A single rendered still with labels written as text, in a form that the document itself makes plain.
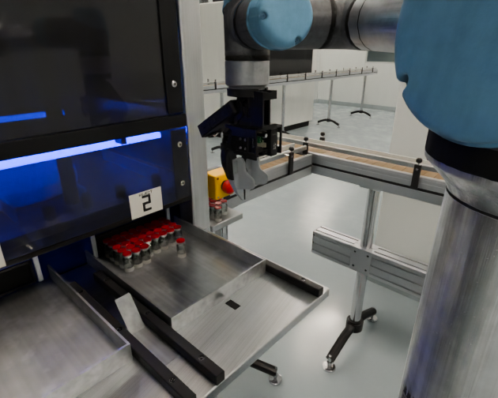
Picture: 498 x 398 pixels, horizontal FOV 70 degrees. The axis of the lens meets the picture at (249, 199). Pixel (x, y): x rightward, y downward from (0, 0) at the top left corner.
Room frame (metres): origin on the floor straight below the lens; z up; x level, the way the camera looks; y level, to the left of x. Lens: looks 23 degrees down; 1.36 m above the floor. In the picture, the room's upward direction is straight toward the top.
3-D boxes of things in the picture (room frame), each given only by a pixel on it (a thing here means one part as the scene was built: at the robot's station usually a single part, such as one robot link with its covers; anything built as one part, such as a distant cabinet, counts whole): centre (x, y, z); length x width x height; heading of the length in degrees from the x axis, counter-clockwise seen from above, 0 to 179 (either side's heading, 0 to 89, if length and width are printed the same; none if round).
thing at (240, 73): (0.65, 0.00, 1.31); 0.08 x 0.08 x 0.05
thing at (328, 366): (1.37, -0.52, 0.07); 0.50 x 0.08 x 0.14; 137
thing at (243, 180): (0.63, 0.01, 1.13); 0.06 x 0.03 x 0.09; 47
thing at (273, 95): (0.64, 0.00, 1.23); 0.09 x 0.08 x 0.12; 47
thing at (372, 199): (1.37, -0.52, 0.46); 0.09 x 0.09 x 0.77; 47
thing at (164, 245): (0.77, 0.24, 0.90); 0.18 x 0.02 x 0.05; 137
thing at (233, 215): (1.02, 0.11, 0.87); 0.14 x 0.13 x 0.02; 47
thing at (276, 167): (1.28, 0.00, 0.92); 0.69 x 0.16 x 0.16; 137
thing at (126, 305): (0.49, 0.18, 0.91); 0.14 x 0.03 x 0.06; 48
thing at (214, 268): (0.71, 0.18, 0.90); 0.34 x 0.26 x 0.04; 47
